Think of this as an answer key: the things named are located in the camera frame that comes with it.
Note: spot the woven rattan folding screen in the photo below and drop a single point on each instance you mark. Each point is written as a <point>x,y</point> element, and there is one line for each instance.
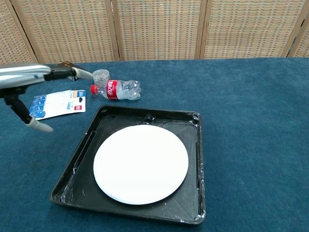
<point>157,29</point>

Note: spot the blue velvet tablecloth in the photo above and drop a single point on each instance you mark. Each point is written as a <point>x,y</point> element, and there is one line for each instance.
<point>253,145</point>

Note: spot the clear plastic cup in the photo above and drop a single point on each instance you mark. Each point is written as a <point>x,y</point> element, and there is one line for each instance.
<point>101,75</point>

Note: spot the small black carton box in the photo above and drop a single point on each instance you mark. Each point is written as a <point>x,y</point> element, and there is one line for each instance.
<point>65,64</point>

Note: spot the clear cola bottle red label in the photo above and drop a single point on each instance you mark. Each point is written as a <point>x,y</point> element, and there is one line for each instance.
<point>118,90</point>

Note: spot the white round plate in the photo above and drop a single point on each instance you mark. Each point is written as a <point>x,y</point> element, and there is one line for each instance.
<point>141,164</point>

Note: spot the black square plastic tray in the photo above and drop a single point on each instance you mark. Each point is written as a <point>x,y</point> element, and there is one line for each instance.
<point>79,183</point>

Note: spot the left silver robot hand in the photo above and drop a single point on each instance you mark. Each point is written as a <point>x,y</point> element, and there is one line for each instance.
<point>19,75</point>

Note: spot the white and blue packet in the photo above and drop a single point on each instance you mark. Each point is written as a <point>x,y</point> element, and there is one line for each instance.
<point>60,105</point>

